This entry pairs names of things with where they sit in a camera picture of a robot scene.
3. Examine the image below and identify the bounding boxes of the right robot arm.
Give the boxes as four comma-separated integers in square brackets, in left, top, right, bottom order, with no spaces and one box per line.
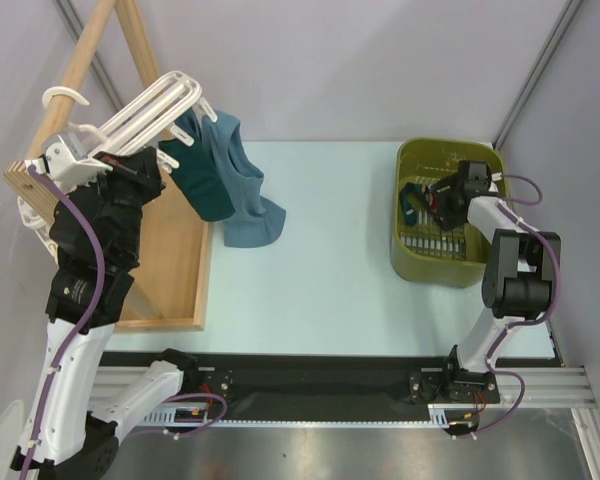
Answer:
[426,160,561,403]

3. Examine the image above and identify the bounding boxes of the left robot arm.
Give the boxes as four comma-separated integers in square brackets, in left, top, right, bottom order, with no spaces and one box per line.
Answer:
[11,147,200,479]

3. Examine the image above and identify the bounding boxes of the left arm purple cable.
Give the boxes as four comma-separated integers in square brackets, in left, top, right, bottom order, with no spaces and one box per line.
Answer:
[17,167,229,480]

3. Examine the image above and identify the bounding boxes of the dark green sock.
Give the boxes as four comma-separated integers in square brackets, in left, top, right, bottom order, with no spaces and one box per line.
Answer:
[158,110,235,223]

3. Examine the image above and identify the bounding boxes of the blue sock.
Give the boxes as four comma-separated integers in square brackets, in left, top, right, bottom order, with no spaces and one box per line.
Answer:
[201,110,286,249]

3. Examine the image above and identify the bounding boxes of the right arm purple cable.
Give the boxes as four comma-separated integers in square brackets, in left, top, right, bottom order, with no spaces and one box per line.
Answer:
[449,172,564,441]

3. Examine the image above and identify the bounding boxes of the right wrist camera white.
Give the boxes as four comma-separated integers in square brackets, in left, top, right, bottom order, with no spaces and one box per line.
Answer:
[489,172,503,196]

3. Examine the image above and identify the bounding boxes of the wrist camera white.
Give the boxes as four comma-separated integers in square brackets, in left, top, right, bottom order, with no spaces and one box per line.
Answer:
[489,172,503,196]
[24,131,113,187]

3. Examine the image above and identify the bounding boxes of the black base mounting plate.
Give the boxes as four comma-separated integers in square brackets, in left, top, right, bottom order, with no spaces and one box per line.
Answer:
[79,352,501,424]

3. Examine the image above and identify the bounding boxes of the wooden drying rack frame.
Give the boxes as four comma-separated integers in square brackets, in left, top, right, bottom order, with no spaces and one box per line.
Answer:
[27,1,212,332]

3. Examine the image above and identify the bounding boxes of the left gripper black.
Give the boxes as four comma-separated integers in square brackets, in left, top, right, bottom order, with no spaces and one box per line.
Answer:
[85,146,170,261]

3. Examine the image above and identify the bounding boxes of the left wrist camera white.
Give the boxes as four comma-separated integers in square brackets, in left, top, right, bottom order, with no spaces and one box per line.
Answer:
[24,131,113,187]

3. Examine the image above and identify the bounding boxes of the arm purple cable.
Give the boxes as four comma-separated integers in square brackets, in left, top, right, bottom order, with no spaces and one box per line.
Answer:
[17,167,229,480]
[449,172,564,441]

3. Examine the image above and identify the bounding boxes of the white plastic clip hanger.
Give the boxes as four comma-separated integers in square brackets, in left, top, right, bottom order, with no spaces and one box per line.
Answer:
[18,71,235,270]

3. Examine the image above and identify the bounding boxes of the aluminium rail frame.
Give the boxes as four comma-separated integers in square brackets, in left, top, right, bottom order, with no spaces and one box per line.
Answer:
[49,364,600,480]

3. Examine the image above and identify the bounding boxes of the olive green plastic basket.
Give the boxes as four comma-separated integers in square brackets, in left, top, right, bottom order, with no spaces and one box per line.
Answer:
[390,137,505,288]

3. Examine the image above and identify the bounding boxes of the green sock with reindeer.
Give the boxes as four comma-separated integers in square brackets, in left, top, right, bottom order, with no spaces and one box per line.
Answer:
[398,182,437,226]

